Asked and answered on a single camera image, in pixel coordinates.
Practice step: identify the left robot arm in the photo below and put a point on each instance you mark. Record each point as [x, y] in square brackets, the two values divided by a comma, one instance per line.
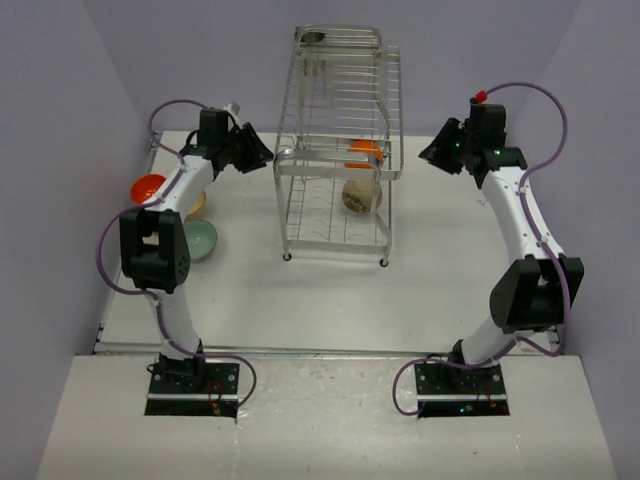
[153, 245]

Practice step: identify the cream beige bowl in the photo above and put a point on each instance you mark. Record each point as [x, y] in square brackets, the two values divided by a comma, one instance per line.
[197, 207]

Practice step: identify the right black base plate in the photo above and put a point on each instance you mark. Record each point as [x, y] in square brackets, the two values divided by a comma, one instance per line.
[445, 392]

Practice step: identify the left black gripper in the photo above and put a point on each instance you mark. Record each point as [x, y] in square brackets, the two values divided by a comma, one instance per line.
[257, 155]

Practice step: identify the orange bowl on table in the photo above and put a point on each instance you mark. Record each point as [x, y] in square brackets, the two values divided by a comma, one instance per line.
[145, 187]

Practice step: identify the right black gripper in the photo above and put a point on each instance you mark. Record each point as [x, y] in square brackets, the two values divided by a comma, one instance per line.
[436, 154]

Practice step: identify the metal utensil cup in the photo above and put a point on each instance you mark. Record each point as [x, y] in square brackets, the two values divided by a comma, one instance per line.
[312, 64]

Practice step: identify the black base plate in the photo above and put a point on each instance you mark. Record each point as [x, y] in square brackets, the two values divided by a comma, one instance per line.
[445, 392]
[210, 391]

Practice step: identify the metal two-tier dish rack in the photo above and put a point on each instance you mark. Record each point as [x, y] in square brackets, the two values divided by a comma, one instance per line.
[358, 96]

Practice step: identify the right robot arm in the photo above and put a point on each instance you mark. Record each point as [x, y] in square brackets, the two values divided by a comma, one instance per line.
[537, 290]

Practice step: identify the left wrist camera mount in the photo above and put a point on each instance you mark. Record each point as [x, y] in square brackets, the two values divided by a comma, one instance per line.
[233, 108]

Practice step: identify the green bowl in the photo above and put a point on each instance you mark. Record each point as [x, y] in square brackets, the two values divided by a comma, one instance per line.
[201, 237]

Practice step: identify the orange bowl in rack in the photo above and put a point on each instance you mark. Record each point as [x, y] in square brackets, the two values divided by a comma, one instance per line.
[370, 149]

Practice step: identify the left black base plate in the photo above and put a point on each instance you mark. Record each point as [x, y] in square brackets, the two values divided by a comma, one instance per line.
[210, 391]

